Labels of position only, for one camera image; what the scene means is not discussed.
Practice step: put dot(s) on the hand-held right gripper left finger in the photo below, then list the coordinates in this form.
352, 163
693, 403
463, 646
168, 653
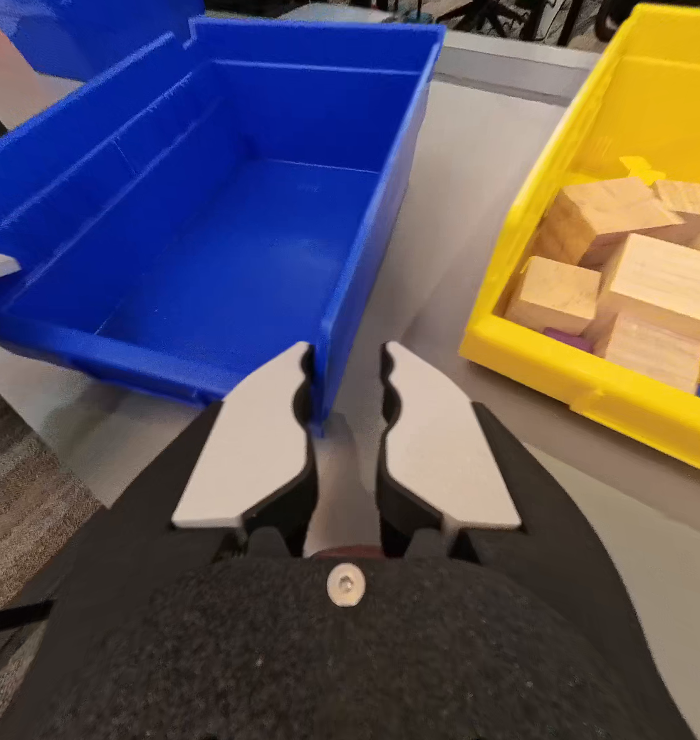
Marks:
246, 462

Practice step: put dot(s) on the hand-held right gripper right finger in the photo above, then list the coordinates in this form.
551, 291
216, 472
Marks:
448, 462

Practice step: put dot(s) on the blue plastic bin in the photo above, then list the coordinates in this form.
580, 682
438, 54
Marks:
211, 231

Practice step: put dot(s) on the pile of wooden coloured cubes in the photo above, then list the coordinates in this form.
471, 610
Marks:
656, 283

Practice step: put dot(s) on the yellow plastic bin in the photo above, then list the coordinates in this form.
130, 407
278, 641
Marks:
644, 104

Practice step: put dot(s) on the blue plastic box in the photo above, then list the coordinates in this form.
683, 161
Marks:
95, 34

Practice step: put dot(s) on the black office chair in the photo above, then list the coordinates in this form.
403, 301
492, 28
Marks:
494, 14

